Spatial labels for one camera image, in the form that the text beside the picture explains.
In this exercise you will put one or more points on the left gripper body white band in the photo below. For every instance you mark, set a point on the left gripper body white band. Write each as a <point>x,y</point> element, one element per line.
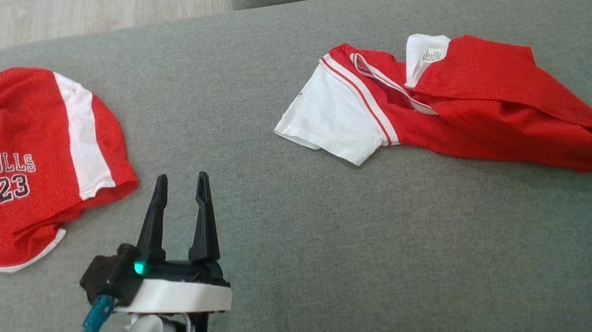
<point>178,296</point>

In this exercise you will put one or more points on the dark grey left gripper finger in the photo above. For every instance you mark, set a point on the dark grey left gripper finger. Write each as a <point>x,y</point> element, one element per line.
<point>153,230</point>
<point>205,230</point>

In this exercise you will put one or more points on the red Bulls 23 shorts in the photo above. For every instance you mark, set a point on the red Bulls 23 shorts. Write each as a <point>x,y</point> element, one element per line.
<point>26,161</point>

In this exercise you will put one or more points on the red and white jersey shirt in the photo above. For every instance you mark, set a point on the red and white jersey shirt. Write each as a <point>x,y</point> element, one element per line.
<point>477,108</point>

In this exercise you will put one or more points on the large grey sofa seat cushion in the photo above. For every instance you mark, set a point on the large grey sofa seat cushion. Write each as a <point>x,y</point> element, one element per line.
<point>307,269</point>

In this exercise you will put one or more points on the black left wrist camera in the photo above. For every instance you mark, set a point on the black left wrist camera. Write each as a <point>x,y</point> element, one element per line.
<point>109,276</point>

